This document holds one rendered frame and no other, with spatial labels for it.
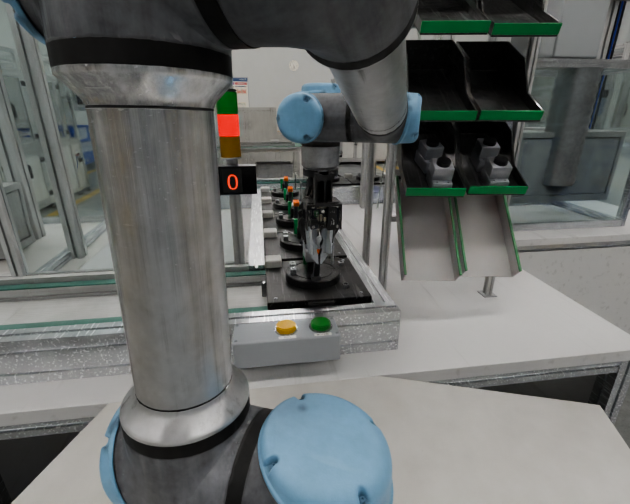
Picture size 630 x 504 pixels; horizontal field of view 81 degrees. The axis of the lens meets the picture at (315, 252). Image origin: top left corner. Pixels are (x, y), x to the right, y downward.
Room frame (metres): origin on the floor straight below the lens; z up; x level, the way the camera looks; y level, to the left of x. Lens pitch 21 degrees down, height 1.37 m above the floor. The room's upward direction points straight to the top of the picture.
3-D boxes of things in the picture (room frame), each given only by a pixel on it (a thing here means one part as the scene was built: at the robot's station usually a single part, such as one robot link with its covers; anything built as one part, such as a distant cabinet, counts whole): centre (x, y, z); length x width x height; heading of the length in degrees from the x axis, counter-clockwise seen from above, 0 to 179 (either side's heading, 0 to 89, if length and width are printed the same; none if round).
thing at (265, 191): (1.85, 0.15, 1.01); 0.24 x 0.24 x 0.13; 8
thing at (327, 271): (0.87, 0.00, 0.98); 0.14 x 0.14 x 0.02
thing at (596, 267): (1.86, -1.17, 0.43); 1.11 x 0.68 x 0.86; 98
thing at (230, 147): (0.95, 0.21, 1.28); 0.05 x 0.05 x 0.05
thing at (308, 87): (0.75, -0.01, 1.36); 0.09 x 0.08 x 0.11; 165
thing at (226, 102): (0.95, 0.21, 1.38); 0.05 x 0.05 x 0.05
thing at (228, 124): (0.95, 0.21, 1.33); 0.05 x 0.05 x 0.05
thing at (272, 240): (1.12, 0.04, 1.01); 0.24 x 0.24 x 0.13; 8
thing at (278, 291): (0.87, 0.00, 0.96); 0.24 x 0.24 x 0.02; 8
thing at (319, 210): (0.74, -0.01, 1.20); 0.09 x 0.08 x 0.12; 8
